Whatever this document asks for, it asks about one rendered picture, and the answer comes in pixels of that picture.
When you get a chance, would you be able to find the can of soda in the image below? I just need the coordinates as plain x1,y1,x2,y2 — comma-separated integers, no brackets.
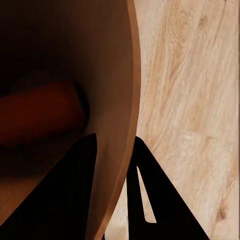
0,80,88,149

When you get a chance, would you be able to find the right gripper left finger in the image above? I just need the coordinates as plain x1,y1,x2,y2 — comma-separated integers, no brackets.
0,133,97,240

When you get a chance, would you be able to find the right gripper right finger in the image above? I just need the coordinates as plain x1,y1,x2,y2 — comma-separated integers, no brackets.
126,136,210,240

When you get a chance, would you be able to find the trash can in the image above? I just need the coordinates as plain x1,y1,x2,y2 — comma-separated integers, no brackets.
0,0,141,240

